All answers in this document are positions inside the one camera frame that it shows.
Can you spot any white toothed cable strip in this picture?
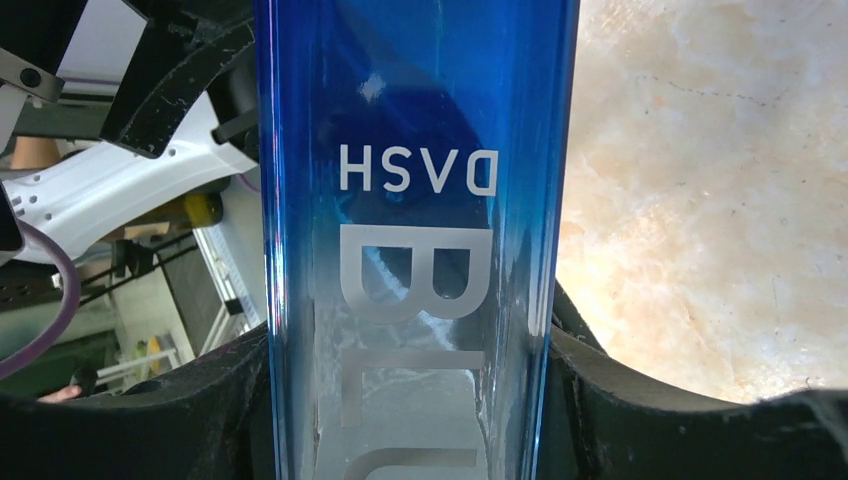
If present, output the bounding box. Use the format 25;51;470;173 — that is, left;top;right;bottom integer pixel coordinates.
194;225;265;330

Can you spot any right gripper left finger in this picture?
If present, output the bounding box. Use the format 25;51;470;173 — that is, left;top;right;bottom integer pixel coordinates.
1;326;275;479

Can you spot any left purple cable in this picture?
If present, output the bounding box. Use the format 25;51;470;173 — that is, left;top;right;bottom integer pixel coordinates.
0;218;83;382

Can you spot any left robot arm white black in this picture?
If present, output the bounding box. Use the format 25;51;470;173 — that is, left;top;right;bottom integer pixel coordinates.
1;1;258;259

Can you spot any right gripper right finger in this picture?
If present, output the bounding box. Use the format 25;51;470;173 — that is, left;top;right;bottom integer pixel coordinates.
539;287;847;479

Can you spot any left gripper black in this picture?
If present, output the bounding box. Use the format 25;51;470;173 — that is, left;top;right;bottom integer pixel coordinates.
99;0;255;158

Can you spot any blue square glass bottle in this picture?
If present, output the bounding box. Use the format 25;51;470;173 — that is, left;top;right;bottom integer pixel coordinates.
255;1;579;479

